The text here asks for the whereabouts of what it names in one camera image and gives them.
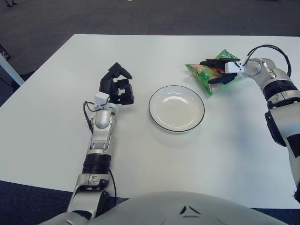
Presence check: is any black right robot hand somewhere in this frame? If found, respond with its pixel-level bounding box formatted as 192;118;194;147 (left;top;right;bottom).
199;59;240;85

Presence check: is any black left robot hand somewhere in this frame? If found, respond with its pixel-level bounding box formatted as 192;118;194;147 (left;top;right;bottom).
99;62;136;106

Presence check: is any green potato chips bag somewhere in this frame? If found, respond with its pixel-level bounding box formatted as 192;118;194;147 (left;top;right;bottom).
185;48;243;96

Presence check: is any white plate with black rim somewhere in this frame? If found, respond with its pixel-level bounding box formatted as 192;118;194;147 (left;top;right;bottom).
148;85;205;134

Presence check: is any white box on left wrist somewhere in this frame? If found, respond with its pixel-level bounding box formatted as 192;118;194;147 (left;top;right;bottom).
93;92;110;111

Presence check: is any white box on wrist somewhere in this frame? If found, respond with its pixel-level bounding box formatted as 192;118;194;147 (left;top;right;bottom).
224;60;246;78
93;92;110;111

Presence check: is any white box on right wrist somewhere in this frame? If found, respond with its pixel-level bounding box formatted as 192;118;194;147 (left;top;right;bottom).
224;60;246;78

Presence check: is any white table leg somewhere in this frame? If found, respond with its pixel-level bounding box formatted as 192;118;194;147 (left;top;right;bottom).
0;55;25;86

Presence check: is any small dark patterned object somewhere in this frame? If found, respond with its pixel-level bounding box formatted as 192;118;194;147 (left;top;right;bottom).
0;43;11;59

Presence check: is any grey robot torso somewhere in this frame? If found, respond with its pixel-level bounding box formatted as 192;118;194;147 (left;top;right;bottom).
39;191;289;225

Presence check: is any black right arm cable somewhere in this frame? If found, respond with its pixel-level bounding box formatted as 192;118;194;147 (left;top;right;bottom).
242;44;293;77

